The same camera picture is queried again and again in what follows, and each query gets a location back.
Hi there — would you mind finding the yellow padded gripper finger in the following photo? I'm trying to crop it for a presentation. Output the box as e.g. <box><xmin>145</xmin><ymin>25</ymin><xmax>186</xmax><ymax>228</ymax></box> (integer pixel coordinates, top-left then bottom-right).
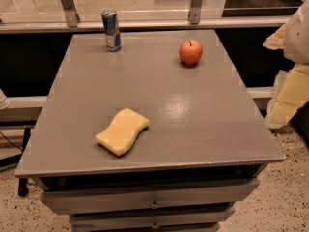
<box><xmin>263</xmin><ymin>23</ymin><xmax>287</xmax><ymax>50</ymax></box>

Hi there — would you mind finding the yellow wavy sponge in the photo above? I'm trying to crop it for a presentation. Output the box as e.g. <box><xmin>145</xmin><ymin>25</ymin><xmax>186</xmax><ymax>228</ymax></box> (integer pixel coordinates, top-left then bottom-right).
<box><xmin>96</xmin><ymin>108</ymin><xmax>150</xmax><ymax>157</ymax></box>

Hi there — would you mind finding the red apple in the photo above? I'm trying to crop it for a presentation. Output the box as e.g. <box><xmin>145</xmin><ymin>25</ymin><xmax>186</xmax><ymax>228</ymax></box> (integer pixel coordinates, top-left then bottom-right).
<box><xmin>179</xmin><ymin>40</ymin><xmax>203</xmax><ymax>65</ymax></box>

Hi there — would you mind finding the grey drawer cabinet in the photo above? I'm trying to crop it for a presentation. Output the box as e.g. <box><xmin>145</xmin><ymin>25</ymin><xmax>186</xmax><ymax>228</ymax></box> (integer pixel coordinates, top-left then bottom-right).
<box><xmin>15</xmin><ymin>30</ymin><xmax>283</xmax><ymax>232</ymax></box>

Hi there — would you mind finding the blue silver drink can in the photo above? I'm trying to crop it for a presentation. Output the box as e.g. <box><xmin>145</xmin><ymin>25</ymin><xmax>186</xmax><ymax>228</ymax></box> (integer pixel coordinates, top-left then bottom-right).
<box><xmin>101</xmin><ymin>11</ymin><xmax>122</xmax><ymax>52</ymax></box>

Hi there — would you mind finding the lower grey drawer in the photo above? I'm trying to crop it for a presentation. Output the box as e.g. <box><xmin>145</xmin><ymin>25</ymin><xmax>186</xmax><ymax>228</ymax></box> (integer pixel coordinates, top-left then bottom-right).
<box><xmin>70</xmin><ymin>207</ymin><xmax>235</xmax><ymax>232</ymax></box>

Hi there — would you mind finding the grey drawer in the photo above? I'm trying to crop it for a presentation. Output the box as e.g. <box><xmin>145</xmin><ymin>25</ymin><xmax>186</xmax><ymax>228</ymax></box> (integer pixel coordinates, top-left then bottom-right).
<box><xmin>70</xmin><ymin>207</ymin><xmax>235</xmax><ymax>232</ymax></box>
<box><xmin>40</xmin><ymin>178</ymin><xmax>259</xmax><ymax>215</ymax></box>

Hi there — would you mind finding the upper grey drawer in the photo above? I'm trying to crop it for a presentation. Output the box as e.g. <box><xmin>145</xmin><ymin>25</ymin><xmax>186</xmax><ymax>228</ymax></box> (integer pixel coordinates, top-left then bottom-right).
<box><xmin>40</xmin><ymin>178</ymin><xmax>259</xmax><ymax>215</ymax></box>

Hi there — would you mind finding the white object at left edge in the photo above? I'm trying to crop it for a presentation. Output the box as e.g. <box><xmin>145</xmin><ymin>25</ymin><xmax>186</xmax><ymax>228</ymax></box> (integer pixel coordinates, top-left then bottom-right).
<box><xmin>0</xmin><ymin>89</ymin><xmax>11</xmax><ymax>110</ymax></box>

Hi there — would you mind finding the black stand leg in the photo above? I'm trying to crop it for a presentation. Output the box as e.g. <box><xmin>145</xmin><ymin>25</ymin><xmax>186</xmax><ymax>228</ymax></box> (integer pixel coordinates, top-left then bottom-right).
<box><xmin>0</xmin><ymin>127</ymin><xmax>32</xmax><ymax>197</ymax></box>

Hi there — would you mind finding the right metal railing bracket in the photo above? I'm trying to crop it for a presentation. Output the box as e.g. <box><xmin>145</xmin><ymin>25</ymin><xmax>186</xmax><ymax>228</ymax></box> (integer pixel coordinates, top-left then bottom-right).
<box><xmin>188</xmin><ymin>0</ymin><xmax>203</xmax><ymax>24</ymax></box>

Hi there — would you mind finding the metal railing bracket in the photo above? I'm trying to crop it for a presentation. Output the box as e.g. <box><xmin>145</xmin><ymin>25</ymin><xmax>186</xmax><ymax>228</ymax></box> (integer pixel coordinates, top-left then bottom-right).
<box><xmin>60</xmin><ymin>0</ymin><xmax>79</xmax><ymax>27</ymax></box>
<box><xmin>188</xmin><ymin>0</ymin><xmax>203</xmax><ymax>24</ymax></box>

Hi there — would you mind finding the left metal railing bracket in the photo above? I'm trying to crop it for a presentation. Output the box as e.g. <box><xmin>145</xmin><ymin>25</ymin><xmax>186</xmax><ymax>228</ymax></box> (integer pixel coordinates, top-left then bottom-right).
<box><xmin>60</xmin><ymin>0</ymin><xmax>79</xmax><ymax>27</ymax></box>

